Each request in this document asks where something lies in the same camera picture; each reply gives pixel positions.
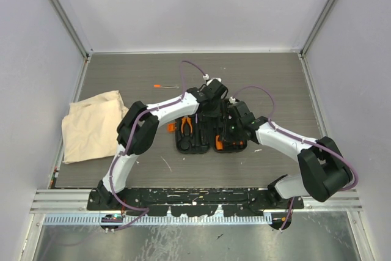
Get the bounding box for orange handled stubby screwdriver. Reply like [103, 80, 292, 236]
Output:
[215, 135, 224, 150]

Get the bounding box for orange black pliers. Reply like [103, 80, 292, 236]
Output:
[180, 116, 193, 136]

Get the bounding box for black plastic tool case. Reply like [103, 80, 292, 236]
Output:
[173, 98, 248, 154]

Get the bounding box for orange small tool piece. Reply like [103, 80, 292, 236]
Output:
[167, 122, 177, 133]

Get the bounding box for orange handled thin pick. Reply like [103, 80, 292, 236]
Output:
[153, 84, 179, 89]

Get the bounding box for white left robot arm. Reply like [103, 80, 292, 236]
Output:
[90, 78, 228, 211]

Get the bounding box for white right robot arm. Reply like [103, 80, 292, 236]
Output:
[224, 98, 358, 208]

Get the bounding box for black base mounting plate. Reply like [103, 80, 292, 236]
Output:
[87, 187, 291, 217]

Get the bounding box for beige cloth bag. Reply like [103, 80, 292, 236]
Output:
[62, 90, 128, 164]

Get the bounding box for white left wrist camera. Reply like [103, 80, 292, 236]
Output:
[203, 74, 222, 86]

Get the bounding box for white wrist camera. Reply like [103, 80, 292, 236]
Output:
[203, 74, 222, 86]
[229, 97, 236, 105]

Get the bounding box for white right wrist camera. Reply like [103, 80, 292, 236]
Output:
[229, 97, 236, 105]

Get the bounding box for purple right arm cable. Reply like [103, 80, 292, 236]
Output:
[229, 86, 359, 233]

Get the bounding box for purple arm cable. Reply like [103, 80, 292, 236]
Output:
[229, 86, 359, 233]
[109, 60, 211, 233]

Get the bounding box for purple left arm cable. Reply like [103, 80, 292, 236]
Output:
[109, 60, 211, 233]

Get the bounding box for white slotted cable duct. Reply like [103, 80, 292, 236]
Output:
[43, 213, 272, 226]

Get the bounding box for aluminium front rail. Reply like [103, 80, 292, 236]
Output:
[30, 189, 363, 214]

